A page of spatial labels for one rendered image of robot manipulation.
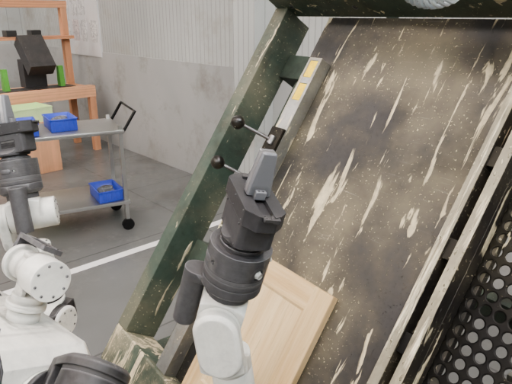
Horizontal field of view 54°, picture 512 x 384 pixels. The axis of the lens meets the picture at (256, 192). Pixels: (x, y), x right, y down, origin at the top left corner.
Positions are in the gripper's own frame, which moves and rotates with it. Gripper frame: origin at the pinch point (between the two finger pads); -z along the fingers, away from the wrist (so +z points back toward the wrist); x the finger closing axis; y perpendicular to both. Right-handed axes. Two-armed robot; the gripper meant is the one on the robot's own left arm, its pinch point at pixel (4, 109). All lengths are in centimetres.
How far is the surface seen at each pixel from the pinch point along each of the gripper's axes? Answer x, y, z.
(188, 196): 22, -48, 28
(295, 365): 53, -3, 64
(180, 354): 20, -24, 68
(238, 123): 44, -32, 10
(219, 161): 38, -30, 19
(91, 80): -260, -621, -109
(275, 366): 48, -6, 65
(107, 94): -229, -596, -82
